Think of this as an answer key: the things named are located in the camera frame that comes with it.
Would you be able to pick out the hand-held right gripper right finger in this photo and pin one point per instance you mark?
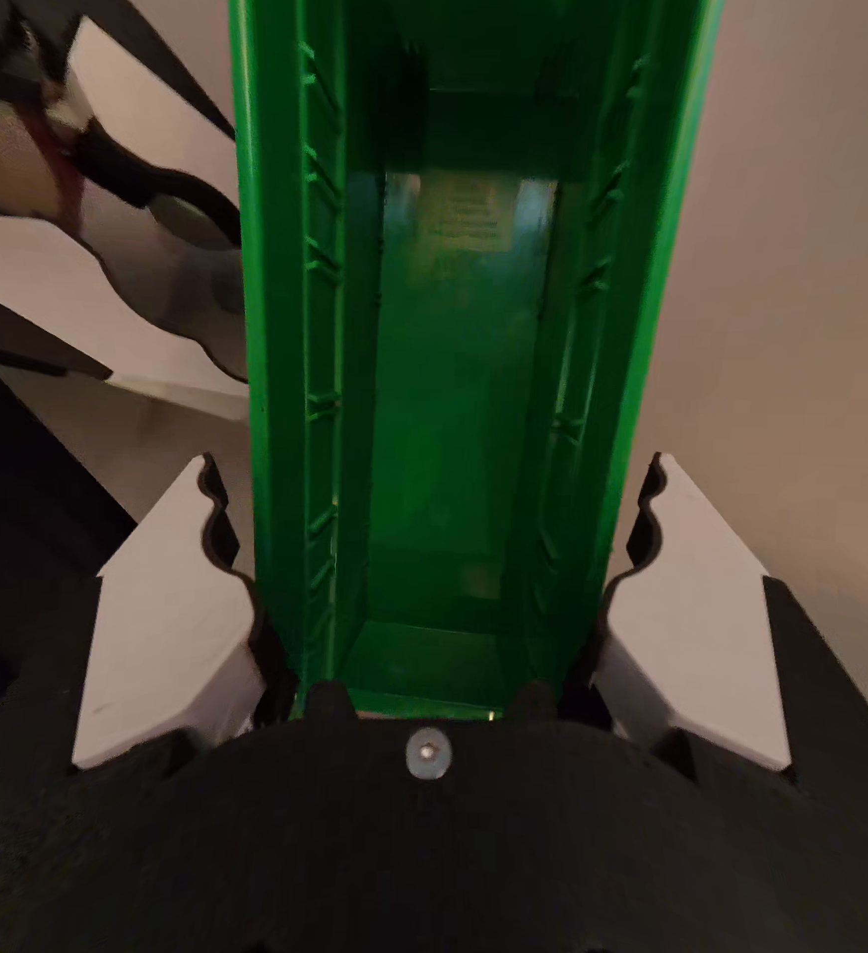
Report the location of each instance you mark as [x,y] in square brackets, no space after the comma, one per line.
[702,633]

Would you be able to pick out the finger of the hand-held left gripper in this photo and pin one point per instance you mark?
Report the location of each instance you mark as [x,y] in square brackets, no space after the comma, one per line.
[32,260]
[143,112]

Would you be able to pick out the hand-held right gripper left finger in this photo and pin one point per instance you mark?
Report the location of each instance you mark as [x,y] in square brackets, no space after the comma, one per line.
[158,633]

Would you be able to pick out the green plastic bin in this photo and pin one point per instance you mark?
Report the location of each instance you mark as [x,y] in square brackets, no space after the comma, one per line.
[463,447]

